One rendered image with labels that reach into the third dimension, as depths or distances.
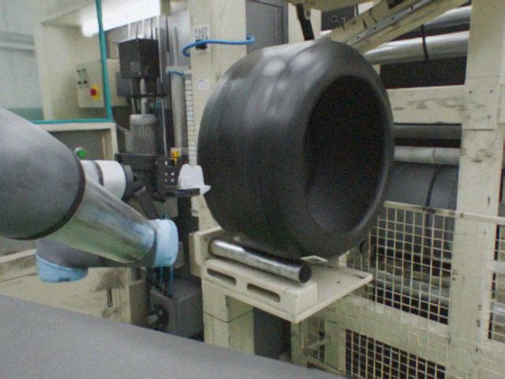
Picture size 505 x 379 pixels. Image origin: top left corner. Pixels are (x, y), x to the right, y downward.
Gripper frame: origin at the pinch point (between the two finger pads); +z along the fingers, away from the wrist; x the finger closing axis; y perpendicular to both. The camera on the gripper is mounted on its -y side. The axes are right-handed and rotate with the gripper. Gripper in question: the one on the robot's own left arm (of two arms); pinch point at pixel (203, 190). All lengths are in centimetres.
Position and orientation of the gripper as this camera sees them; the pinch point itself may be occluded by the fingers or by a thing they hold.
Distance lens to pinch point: 92.8
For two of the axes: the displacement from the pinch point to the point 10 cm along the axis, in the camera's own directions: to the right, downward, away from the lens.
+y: 0.6, -9.9, -1.0
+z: 6.9, -0.3, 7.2
